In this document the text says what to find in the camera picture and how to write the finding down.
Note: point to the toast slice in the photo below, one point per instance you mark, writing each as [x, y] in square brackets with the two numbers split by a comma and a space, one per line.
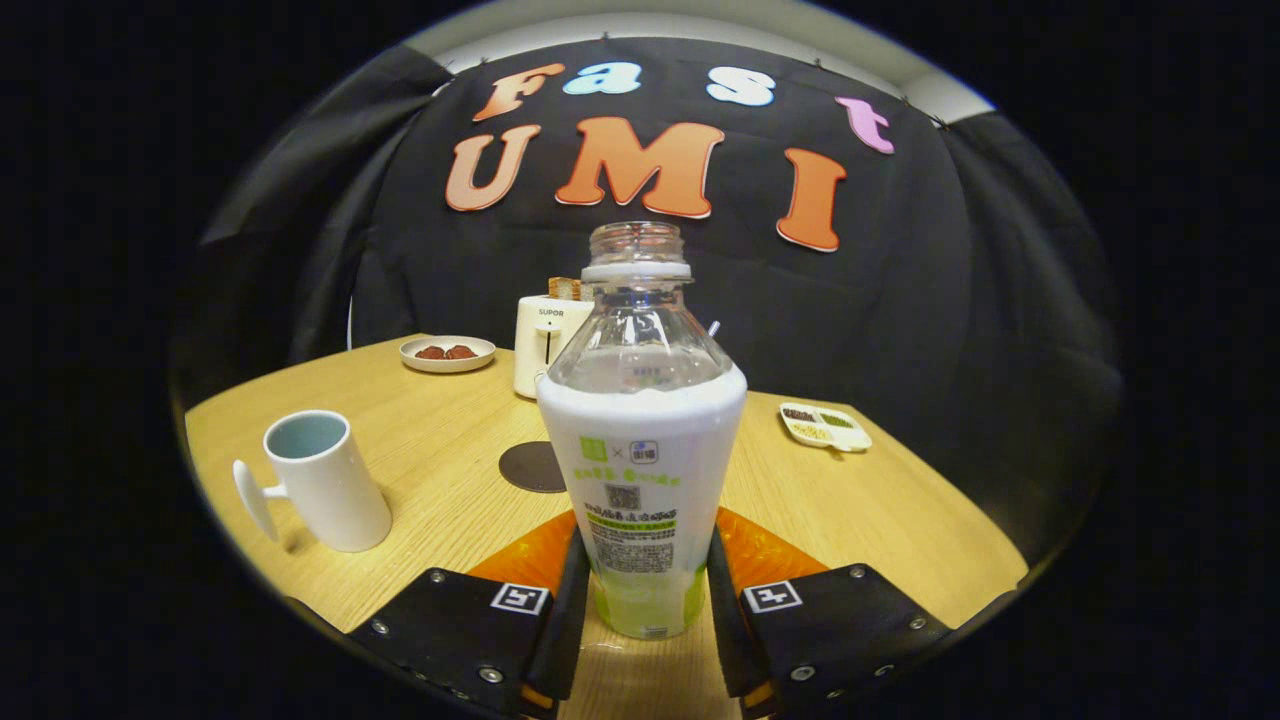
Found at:
[564, 288]

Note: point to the dark brown round coaster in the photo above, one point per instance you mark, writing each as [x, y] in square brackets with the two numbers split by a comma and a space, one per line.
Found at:
[530, 467]

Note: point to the white round plate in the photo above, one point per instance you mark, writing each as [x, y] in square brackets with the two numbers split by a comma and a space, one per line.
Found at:
[446, 362]

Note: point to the white divided dish with beans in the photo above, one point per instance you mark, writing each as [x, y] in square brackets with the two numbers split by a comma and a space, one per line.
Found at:
[825, 428]

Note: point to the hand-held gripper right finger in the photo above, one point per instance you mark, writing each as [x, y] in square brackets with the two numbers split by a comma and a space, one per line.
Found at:
[725, 620]

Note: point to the clear juice bottle white label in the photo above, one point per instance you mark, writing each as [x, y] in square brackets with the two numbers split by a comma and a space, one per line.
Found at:
[640, 440]

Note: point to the cream white toaster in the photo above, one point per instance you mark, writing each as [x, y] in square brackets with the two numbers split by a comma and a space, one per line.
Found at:
[540, 350]

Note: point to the wooden table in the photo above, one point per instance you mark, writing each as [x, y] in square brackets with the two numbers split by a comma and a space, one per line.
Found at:
[430, 490]

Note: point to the red-brown food piece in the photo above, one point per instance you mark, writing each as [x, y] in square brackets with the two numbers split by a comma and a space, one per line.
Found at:
[430, 352]
[461, 351]

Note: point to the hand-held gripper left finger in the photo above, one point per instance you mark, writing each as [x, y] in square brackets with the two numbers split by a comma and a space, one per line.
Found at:
[572, 610]

